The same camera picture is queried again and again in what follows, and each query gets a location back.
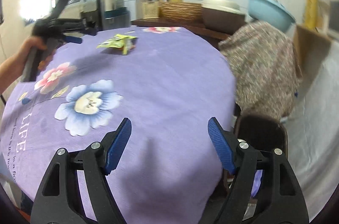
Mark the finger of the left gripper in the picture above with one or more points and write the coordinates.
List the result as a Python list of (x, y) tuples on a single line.
[(87, 28), (72, 39)]

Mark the green yellow drink carton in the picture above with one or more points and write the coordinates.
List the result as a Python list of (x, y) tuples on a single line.
[(123, 43)]

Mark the purple floral tablecloth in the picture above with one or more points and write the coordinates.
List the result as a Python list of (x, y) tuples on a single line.
[(169, 86)]

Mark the yellow roll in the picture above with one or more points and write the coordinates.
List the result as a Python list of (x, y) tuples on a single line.
[(310, 14)]

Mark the woven wicker basket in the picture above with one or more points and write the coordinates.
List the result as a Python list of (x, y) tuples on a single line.
[(181, 12)]

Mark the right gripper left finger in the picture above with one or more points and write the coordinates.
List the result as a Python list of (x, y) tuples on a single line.
[(74, 188)]

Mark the dark brown trash bin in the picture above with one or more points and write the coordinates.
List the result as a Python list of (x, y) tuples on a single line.
[(261, 132)]

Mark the floral cloth cover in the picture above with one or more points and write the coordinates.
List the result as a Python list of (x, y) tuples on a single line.
[(264, 62)]

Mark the white cloth cover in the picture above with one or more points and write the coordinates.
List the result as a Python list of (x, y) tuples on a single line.
[(312, 128)]

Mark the light blue basin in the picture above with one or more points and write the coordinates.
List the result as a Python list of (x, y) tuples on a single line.
[(272, 12)]

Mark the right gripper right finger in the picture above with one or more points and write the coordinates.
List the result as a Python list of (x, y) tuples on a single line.
[(279, 198)]

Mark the left hand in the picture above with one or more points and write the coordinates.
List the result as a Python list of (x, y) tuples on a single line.
[(22, 54)]

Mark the purple plastic bag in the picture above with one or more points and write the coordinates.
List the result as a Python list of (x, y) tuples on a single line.
[(256, 183)]

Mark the brown white sink basin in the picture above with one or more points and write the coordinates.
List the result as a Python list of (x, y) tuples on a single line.
[(222, 16)]

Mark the wooden cabinet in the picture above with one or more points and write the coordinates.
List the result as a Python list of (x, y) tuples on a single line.
[(309, 49)]

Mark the left forearm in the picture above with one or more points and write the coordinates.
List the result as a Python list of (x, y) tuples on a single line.
[(11, 69)]

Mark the white microwave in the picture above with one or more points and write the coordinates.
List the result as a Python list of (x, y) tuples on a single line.
[(333, 20)]

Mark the utensil holder box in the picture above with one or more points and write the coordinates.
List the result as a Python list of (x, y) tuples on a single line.
[(150, 9)]

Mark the water dispenser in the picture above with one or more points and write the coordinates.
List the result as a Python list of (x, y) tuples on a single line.
[(107, 14)]

